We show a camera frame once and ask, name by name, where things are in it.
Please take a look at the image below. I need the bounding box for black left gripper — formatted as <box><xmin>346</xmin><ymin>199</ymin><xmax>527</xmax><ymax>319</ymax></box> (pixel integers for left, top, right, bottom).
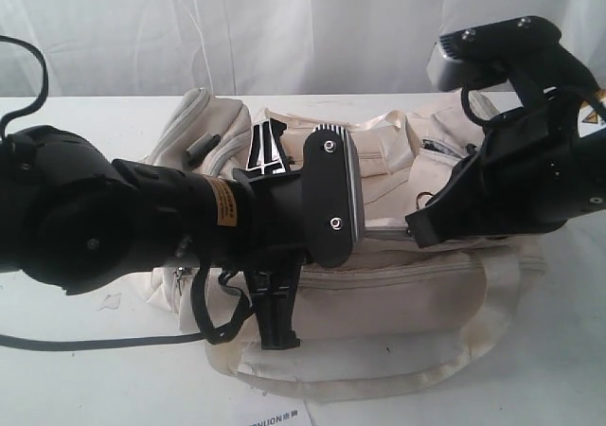
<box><xmin>231</xmin><ymin>118</ymin><xmax>308</xmax><ymax>350</ymax></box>

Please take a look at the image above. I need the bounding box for white printed paper sheet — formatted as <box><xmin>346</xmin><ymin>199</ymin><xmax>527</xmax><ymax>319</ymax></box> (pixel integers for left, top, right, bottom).
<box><xmin>234</xmin><ymin>395</ymin><xmax>313</xmax><ymax>426</ymax></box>

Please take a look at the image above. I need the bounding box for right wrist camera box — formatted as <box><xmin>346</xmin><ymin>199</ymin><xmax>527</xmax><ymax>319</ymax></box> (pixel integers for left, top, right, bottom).
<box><xmin>427</xmin><ymin>16</ymin><xmax>561</xmax><ymax>92</ymax></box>

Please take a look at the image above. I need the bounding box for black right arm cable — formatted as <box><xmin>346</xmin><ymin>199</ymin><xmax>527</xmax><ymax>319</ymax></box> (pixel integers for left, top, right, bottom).
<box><xmin>461</xmin><ymin>82</ymin><xmax>606</xmax><ymax>129</ymax></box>

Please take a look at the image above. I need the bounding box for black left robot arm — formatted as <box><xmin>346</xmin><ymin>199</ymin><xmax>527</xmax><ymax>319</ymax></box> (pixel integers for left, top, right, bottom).
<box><xmin>1</xmin><ymin>126</ymin><xmax>309</xmax><ymax>350</ymax></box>

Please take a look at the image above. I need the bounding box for white backdrop curtain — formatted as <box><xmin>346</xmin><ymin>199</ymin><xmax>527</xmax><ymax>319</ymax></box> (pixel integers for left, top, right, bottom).
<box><xmin>1</xmin><ymin>0</ymin><xmax>605</xmax><ymax>96</ymax></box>

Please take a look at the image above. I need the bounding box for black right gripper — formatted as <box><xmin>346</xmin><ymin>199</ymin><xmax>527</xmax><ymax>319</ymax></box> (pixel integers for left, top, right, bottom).
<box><xmin>405</xmin><ymin>41</ymin><xmax>601</xmax><ymax>247</ymax></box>

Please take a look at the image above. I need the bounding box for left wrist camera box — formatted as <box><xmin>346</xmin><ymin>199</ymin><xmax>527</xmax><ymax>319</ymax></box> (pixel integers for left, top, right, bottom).
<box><xmin>301</xmin><ymin>123</ymin><xmax>365</xmax><ymax>268</ymax></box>

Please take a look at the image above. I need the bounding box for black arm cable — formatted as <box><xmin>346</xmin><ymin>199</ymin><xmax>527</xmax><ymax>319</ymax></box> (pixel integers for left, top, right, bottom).
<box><xmin>461</xmin><ymin>82</ymin><xmax>606</xmax><ymax>129</ymax></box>
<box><xmin>0</xmin><ymin>35</ymin><xmax>257</xmax><ymax>351</ymax></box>

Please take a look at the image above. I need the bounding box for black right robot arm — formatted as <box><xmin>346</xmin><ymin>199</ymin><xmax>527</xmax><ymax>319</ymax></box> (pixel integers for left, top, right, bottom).
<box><xmin>406</xmin><ymin>15</ymin><xmax>605</xmax><ymax>247</ymax></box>

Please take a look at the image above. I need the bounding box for cream fabric duffel bag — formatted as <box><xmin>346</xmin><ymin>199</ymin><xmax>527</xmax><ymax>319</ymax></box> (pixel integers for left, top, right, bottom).
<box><xmin>149</xmin><ymin>87</ymin><xmax>550</xmax><ymax>394</ymax></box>

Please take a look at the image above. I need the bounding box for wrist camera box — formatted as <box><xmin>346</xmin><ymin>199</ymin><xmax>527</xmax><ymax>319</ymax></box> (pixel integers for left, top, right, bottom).
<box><xmin>427</xmin><ymin>16</ymin><xmax>561</xmax><ymax>92</ymax></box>
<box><xmin>301</xmin><ymin>123</ymin><xmax>365</xmax><ymax>268</ymax></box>

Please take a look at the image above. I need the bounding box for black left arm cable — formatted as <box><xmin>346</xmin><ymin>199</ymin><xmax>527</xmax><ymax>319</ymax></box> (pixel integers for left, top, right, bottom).
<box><xmin>0</xmin><ymin>35</ymin><xmax>257</xmax><ymax>351</ymax></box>

